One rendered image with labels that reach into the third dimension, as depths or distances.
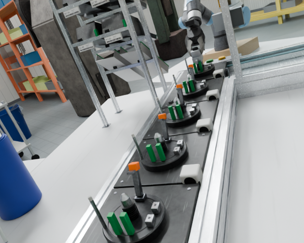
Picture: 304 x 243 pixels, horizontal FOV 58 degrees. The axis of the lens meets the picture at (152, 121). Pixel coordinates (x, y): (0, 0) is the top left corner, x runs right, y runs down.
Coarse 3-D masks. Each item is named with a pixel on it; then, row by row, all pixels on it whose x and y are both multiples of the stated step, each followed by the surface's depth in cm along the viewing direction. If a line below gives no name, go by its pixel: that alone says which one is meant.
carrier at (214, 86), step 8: (192, 80) 114; (208, 80) 128; (216, 80) 124; (184, 88) 115; (192, 88) 114; (200, 88) 116; (208, 88) 117; (216, 88) 115; (168, 96) 125; (176, 96) 122; (184, 96) 115; (192, 96) 114; (200, 96) 113; (208, 96) 106; (216, 96) 106; (168, 104) 116
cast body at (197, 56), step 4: (192, 48) 137; (196, 48) 135; (192, 52) 135; (196, 52) 135; (200, 52) 136; (192, 56) 136; (196, 56) 136; (200, 56) 135; (196, 60) 134; (200, 60) 135; (196, 64) 135
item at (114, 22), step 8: (112, 16) 126; (120, 16) 124; (104, 24) 129; (112, 24) 127; (120, 24) 124; (136, 24) 132; (104, 32) 130; (128, 32) 130; (136, 32) 132; (144, 40) 148
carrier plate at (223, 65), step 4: (212, 64) 149; (216, 64) 147; (220, 64) 145; (224, 64) 142; (216, 68) 140; (220, 68) 138; (224, 68) 136; (184, 72) 153; (212, 72) 136; (224, 72) 132; (180, 76) 148; (184, 76) 146; (204, 76) 135; (208, 76) 133; (212, 76) 131; (180, 80) 142; (184, 80) 140; (196, 80) 133; (200, 80) 132
